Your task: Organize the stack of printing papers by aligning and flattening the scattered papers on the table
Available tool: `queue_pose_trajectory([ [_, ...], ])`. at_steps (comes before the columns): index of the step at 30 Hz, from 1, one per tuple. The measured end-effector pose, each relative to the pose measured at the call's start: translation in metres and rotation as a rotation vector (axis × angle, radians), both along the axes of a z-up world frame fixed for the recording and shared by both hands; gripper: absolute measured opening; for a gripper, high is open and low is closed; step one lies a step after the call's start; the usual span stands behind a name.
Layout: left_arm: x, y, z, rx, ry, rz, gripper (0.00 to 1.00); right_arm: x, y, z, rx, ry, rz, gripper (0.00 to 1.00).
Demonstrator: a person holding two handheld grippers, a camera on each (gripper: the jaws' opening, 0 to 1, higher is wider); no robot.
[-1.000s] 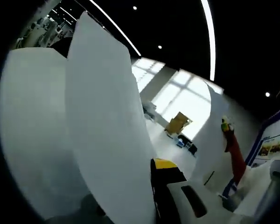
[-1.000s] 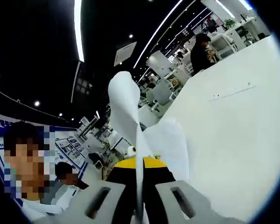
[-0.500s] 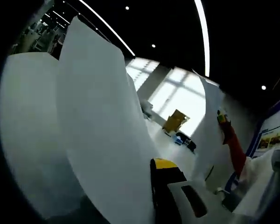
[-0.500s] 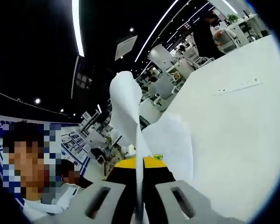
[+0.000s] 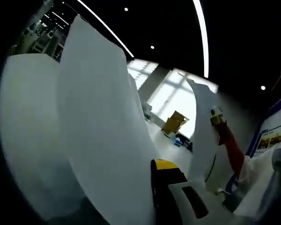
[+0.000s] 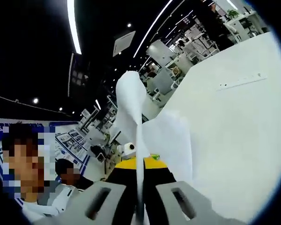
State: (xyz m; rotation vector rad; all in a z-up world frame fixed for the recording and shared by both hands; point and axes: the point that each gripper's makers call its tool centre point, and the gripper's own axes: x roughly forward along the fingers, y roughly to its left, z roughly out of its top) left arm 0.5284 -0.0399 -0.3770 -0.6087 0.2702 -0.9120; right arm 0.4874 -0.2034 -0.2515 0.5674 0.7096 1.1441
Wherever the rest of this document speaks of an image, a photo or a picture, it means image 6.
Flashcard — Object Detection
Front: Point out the black office chair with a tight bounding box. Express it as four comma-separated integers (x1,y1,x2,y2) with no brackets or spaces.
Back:
90,145,106,163

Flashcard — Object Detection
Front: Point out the white printing paper sheet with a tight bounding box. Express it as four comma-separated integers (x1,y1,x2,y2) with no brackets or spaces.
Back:
115,70,151,225

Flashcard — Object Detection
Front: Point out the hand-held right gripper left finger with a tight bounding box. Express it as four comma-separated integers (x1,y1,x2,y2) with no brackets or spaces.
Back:
33,160,139,225

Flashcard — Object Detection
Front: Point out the potted green plant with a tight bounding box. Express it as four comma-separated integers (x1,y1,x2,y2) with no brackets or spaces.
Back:
226,8,239,20

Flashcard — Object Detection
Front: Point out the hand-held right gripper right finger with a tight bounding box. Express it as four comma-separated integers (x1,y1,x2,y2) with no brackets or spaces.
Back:
143,157,247,225

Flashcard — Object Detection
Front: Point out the ceiling air vent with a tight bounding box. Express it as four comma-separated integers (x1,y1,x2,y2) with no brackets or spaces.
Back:
112,30,137,57

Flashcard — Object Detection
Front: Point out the grey office chair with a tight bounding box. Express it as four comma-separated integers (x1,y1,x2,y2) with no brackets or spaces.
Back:
146,67,176,99

